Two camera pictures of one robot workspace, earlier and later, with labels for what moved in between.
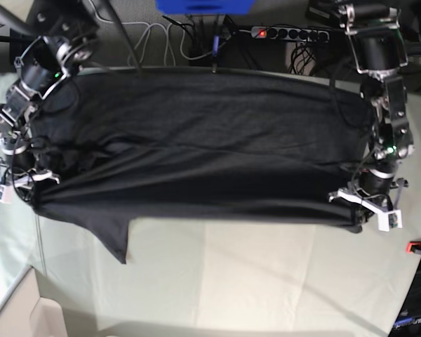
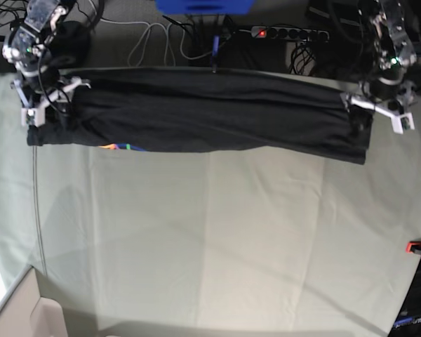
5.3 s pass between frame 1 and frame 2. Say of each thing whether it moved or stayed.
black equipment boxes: stayed
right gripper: moved
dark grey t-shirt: moved
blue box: stayed
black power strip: stayed
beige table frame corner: stayed
